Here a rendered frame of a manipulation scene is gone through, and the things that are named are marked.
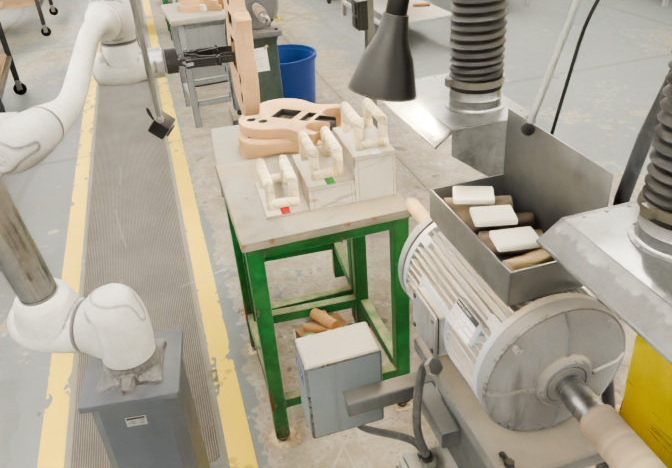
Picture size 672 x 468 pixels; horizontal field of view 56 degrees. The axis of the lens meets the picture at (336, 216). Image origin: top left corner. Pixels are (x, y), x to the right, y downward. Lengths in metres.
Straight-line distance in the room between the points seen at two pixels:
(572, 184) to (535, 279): 0.16
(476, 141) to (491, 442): 0.53
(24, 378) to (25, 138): 1.91
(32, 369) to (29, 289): 1.48
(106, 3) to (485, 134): 1.15
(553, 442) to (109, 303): 1.17
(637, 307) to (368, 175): 1.45
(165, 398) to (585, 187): 1.31
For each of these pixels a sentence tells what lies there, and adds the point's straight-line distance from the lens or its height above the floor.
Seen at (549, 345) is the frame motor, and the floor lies 1.33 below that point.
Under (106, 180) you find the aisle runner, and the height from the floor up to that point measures 0.00.
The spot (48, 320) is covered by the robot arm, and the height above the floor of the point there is 0.93.
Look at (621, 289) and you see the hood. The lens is 0.80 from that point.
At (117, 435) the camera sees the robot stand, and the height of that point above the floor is 0.56.
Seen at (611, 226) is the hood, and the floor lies 1.54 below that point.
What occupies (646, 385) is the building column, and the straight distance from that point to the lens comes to 2.48.
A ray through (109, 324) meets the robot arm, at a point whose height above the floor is 0.92.
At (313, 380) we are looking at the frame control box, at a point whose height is 1.09.
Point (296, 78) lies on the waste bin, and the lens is 4.51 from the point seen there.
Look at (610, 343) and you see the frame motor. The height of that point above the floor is 1.29.
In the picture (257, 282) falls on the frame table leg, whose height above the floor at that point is 0.77.
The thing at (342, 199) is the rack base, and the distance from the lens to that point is 2.13.
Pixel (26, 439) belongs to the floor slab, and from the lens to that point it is 2.98.
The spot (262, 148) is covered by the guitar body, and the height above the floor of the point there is 0.97.
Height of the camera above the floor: 1.99
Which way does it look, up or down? 30 degrees down
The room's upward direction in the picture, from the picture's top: 4 degrees counter-clockwise
